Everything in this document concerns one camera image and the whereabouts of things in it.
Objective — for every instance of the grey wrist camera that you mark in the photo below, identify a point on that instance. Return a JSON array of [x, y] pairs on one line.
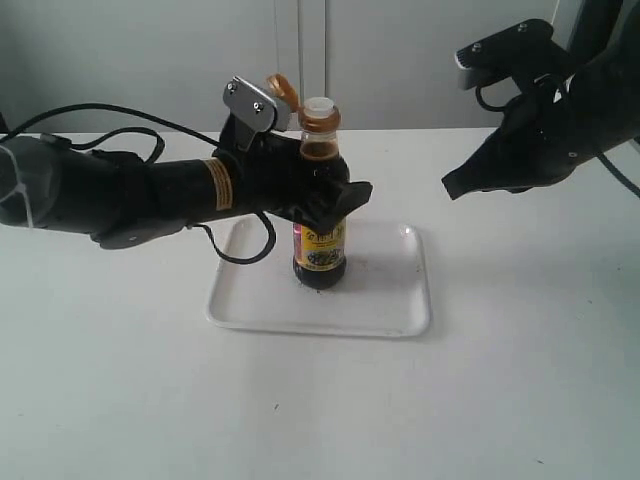
[[256, 108], [525, 50]]

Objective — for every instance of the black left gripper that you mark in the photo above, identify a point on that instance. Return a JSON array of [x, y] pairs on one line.
[[267, 178]]

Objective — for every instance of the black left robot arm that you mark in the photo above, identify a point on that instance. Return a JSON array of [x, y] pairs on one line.
[[120, 200]]

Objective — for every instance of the white plastic tray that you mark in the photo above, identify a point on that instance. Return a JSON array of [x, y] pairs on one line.
[[372, 285]]

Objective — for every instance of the dark vertical post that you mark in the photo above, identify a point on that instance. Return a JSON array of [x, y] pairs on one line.
[[593, 29]]

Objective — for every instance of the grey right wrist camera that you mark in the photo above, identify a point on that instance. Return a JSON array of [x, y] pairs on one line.
[[525, 50]]

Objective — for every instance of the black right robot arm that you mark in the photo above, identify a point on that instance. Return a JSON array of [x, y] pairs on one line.
[[604, 93]]

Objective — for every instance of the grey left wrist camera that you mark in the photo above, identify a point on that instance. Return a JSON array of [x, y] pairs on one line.
[[256, 108]]

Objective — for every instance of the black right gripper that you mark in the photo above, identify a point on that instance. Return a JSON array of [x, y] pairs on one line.
[[535, 153]]

